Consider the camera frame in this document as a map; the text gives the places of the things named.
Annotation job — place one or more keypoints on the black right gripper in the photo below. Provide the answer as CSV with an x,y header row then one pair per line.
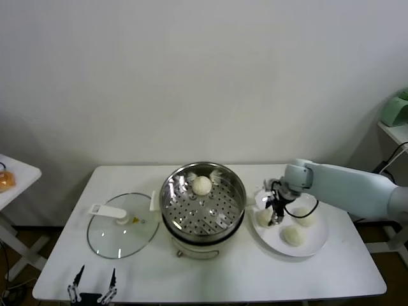
x,y
283,192

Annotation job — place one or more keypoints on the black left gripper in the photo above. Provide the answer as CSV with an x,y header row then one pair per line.
x,y
90,299

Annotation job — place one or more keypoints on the white steamed baozi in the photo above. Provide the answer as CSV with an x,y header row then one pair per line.
x,y
305,220
201,185
293,236
263,218

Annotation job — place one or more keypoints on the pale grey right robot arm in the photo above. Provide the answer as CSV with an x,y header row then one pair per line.
x,y
350,188

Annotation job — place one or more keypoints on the stainless perforated steamer basket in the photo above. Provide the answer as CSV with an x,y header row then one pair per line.
x,y
204,207

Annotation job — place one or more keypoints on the steel steamer pot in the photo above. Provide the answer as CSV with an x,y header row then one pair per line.
x,y
197,250

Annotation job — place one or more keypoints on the white round plate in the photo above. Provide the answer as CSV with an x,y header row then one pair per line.
x,y
274,242

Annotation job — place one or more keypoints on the black power adapter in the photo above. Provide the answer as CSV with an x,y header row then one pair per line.
x,y
382,167

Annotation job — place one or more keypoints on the white side table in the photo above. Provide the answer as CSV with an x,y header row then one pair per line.
x,y
22,172

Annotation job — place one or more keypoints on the orange packaged food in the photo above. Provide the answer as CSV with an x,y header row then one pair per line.
x,y
6,181

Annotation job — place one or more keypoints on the pale green appliance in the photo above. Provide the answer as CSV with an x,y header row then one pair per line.
x,y
394,111

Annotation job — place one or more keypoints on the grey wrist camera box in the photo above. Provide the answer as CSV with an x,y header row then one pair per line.
x,y
267,185

